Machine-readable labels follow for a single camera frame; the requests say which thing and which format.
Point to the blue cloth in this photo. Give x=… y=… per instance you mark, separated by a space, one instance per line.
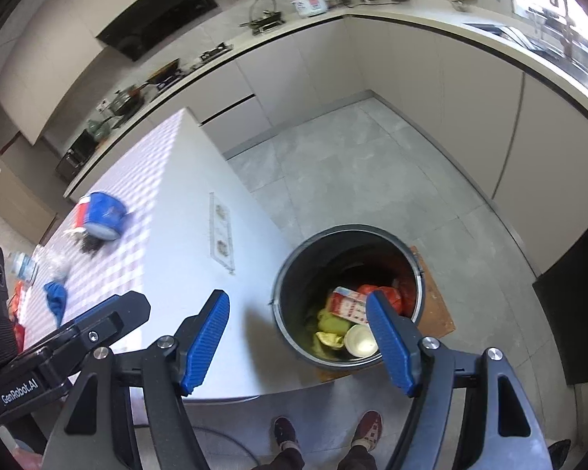
x=56 y=301

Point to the kitchen sink with faucet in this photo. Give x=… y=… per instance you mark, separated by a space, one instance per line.
x=529 y=41

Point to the red packet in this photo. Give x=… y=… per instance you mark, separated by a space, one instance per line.
x=17 y=335

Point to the person's left leg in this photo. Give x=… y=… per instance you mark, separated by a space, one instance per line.
x=282 y=458

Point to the milk carton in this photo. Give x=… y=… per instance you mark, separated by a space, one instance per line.
x=348 y=303

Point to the person's right leg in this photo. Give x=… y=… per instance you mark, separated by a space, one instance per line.
x=357 y=458

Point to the beige tall cabinet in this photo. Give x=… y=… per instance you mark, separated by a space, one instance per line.
x=19 y=191

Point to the white rice cooker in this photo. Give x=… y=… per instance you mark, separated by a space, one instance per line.
x=308 y=2

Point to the person's left shoe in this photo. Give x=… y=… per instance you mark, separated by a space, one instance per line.
x=285 y=431

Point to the pink checked tablecloth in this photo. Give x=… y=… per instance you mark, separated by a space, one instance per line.
x=142 y=176

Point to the black gas stove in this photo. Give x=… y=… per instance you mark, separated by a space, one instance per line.
x=210 y=54

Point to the black trash bin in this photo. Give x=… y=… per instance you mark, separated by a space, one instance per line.
x=294 y=293

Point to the wok with glass lid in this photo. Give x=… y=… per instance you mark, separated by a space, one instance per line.
x=125 y=100

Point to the kitchen counter with cabinets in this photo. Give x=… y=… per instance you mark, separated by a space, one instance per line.
x=421 y=73

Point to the white tub with blue label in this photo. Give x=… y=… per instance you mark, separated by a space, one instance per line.
x=22 y=267

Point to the black microwave oven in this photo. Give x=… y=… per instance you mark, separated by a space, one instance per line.
x=76 y=154

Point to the clear plastic bag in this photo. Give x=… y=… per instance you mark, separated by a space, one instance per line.
x=54 y=262

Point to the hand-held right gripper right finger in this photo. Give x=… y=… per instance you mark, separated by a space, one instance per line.
x=387 y=342

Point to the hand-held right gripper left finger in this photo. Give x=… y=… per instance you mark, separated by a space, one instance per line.
x=206 y=338

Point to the beige wall cabinets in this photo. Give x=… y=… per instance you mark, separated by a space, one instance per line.
x=44 y=73

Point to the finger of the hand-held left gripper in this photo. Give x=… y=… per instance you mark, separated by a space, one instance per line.
x=132 y=311
x=73 y=340

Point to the person's shoe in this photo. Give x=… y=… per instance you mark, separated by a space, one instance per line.
x=285 y=431
x=367 y=428

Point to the white kitchen island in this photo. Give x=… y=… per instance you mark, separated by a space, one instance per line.
x=186 y=264

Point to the person's right shoe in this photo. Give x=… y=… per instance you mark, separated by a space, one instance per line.
x=367 y=428

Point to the frying pan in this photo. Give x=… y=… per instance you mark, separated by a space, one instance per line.
x=154 y=83

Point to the black built-in appliance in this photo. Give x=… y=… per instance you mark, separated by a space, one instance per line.
x=578 y=303

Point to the yellow cloth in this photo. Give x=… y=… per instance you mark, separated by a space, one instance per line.
x=329 y=340

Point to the black range hood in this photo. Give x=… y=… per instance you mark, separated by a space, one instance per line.
x=157 y=14

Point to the blue paper cup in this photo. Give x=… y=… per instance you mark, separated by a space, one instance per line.
x=361 y=340

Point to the person's leg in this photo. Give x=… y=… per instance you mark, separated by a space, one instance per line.
x=357 y=458
x=282 y=458

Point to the window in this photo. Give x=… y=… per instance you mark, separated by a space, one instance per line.
x=568 y=5

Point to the island socket panel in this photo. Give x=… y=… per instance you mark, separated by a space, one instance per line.
x=223 y=232

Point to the dark scouring ball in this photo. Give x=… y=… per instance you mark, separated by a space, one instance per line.
x=89 y=244

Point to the orange plastic bag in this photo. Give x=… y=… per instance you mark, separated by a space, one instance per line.
x=404 y=298

